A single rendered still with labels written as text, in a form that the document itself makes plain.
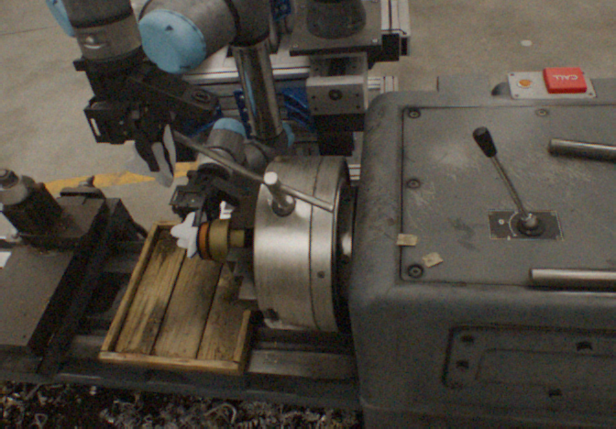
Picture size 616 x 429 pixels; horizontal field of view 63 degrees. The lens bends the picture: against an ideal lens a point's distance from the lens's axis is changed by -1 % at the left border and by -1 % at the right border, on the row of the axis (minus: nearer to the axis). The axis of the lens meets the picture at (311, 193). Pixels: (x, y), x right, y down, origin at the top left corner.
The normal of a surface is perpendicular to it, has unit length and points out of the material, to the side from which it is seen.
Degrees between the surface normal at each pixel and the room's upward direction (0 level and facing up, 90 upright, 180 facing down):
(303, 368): 0
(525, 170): 0
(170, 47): 89
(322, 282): 59
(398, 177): 0
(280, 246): 38
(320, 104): 90
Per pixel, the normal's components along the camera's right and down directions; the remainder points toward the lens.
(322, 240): -0.17, -0.13
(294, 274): -0.18, 0.21
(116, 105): -0.11, -0.79
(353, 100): -0.08, 0.75
